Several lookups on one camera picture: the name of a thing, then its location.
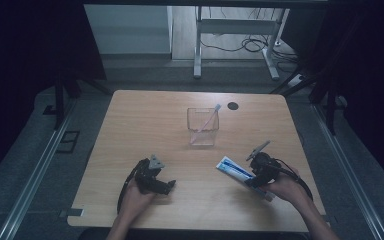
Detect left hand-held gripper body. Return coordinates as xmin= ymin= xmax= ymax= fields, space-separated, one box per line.
xmin=135 ymin=153 xmax=168 ymax=195

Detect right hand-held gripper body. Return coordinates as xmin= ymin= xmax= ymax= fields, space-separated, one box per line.
xmin=245 ymin=140 xmax=283 ymax=186

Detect white and blue toothpaste tube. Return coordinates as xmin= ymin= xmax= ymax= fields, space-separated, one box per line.
xmin=215 ymin=155 xmax=277 ymax=203

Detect clear plastic cup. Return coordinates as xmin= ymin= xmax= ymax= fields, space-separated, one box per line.
xmin=186 ymin=106 xmax=220 ymax=147

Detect pink toothbrush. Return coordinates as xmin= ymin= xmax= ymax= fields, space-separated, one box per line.
xmin=189 ymin=103 xmax=222 ymax=145

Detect person's left hand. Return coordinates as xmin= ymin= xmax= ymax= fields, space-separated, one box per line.
xmin=117 ymin=179 xmax=157 ymax=222

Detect person's right hand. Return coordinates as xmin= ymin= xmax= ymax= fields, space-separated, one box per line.
xmin=260 ymin=165 xmax=310 ymax=207

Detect grey tape patch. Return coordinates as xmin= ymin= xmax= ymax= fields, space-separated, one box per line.
xmin=59 ymin=207 xmax=85 ymax=218

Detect black metal stand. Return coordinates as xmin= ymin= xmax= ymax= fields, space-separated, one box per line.
xmin=269 ymin=63 xmax=349 ymax=136
xmin=42 ymin=64 xmax=112 ymax=131

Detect white power strip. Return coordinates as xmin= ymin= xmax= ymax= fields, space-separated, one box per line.
xmin=287 ymin=73 xmax=306 ymax=88

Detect dark curtain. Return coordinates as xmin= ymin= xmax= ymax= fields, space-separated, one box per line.
xmin=0 ymin=0 xmax=108 ymax=189
xmin=281 ymin=0 xmax=384 ymax=194

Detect white cabinet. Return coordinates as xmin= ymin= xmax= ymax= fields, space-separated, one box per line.
xmin=83 ymin=4 xmax=174 ymax=55

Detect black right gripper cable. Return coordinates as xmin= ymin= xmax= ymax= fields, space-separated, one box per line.
xmin=274 ymin=158 xmax=315 ymax=202

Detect silver metal floor rail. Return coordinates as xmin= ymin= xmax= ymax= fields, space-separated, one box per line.
xmin=0 ymin=99 xmax=78 ymax=240
xmin=310 ymin=103 xmax=383 ymax=240

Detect black cables on floor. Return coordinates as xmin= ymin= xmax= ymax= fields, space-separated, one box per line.
xmin=199 ymin=7 xmax=303 ymax=69

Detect white metal desk frame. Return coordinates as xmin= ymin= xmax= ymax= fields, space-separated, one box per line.
xmin=192 ymin=5 xmax=291 ymax=81

